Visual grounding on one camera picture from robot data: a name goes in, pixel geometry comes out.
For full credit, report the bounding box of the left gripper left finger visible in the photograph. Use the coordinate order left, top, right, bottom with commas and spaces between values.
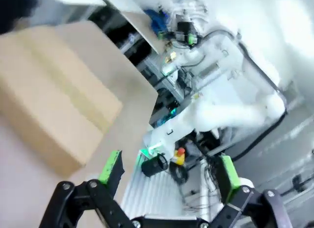
39, 149, 133, 228

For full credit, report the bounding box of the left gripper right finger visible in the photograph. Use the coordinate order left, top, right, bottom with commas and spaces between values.
208, 154, 296, 228

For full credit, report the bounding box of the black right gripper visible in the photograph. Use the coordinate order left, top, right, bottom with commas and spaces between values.
157, 21, 198, 46

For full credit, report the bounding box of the large cardboard box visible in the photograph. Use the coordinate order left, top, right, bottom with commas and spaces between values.
0, 21, 123, 177

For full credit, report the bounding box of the black cylinder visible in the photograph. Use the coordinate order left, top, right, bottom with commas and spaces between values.
141, 153, 170, 177

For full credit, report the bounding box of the red emergency stop button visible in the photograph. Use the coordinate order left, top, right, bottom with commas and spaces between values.
171, 147, 187, 166

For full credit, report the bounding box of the white side table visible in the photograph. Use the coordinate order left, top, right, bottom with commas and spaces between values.
95, 0, 170, 54

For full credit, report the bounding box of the aluminium base plate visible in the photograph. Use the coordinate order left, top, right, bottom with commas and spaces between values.
121, 149, 211, 216

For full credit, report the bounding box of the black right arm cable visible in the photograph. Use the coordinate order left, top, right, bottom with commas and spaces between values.
201, 29, 288, 162

